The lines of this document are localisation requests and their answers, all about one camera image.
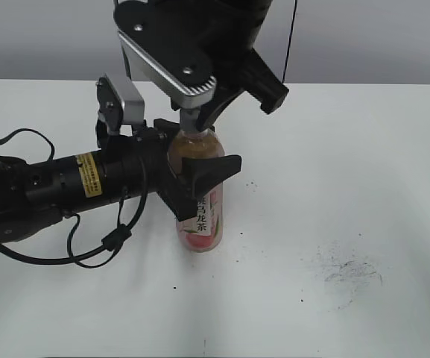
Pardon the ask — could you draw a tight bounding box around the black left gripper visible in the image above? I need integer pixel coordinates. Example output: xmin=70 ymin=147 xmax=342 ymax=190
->
xmin=101 ymin=119 xmax=242 ymax=221

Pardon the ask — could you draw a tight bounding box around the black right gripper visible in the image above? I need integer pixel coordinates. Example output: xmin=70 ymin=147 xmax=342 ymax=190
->
xmin=148 ymin=1 xmax=288 ymax=131

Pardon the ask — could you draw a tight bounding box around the peach oolong tea bottle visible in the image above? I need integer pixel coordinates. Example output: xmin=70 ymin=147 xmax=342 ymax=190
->
xmin=168 ymin=130 xmax=224 ymax=252

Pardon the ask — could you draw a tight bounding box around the grey bottle cap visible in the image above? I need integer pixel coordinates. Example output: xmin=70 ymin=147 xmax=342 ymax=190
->
xmin=179 ymin=107 xmax=200 ymax=134

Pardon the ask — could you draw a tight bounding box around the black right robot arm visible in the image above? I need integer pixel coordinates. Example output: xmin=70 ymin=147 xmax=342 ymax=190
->
xmin=148 ymin=1 xmax=288 ymax=131

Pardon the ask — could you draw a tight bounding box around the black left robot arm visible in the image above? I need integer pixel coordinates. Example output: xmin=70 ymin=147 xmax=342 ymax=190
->
xmin=0 ymin=119 xmax=241 ymax=243

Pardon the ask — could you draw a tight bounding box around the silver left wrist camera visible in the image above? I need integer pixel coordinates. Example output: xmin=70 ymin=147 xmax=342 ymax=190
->
xmin=96 ymin=73 xmax=145 ymax=136

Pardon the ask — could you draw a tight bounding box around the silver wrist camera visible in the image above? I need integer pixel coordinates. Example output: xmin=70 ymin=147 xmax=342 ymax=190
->
xmin=113 ymin=1 xmax=217 ymax=109
xmin=96 ymin=73 xmax=145 ymax=136

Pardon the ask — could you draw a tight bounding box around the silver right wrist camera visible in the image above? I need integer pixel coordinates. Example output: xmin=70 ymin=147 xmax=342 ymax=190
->
xmin=113 ymin=1 xmax=217 ymax=109

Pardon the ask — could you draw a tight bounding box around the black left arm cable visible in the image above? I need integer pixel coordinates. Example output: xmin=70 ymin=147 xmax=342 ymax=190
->
xmin=0 ymin=128 xmax=148 ymax=269

